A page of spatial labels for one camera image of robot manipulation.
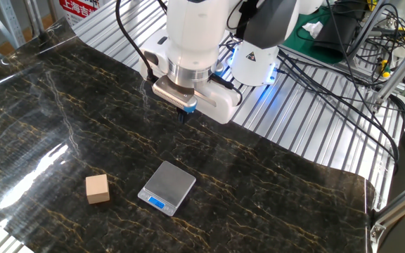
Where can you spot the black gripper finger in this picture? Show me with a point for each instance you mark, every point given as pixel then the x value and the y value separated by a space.
pixel 187 116
pixel 180 117

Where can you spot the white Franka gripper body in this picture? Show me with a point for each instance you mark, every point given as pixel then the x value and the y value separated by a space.
pixel 225 105

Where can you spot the light wooden block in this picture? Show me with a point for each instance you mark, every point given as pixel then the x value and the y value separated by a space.
pixel 97 189

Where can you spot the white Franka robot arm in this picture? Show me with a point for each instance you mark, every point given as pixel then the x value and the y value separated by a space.
pixel 195 28

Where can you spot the silver digital pocket scale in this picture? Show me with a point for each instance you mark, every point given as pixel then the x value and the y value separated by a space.
pixel 169 182

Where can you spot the black marble pattern mat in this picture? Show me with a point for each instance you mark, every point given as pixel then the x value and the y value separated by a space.
pixel 223 193

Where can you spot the green cutting mat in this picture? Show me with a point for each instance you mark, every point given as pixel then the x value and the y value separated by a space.
pixel 294 38

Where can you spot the crumpled white tissue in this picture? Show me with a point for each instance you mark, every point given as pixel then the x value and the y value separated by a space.
pixel 313 29

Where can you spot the black fabric pouch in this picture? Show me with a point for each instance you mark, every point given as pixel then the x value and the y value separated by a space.
pixel 336 31

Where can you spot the red white printed sign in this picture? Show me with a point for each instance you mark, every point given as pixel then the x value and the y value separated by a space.
pixel 79 8

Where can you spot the grey metal pole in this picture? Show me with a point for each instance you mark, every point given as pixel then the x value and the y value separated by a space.
pixel 33 15

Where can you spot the grey perforated angle bar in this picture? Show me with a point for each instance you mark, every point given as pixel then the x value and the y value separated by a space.
pixel 12 24

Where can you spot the aluminium frame post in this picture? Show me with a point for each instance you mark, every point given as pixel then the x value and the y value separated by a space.
pixel 366 30
pixel 399 207
pixel 399 70

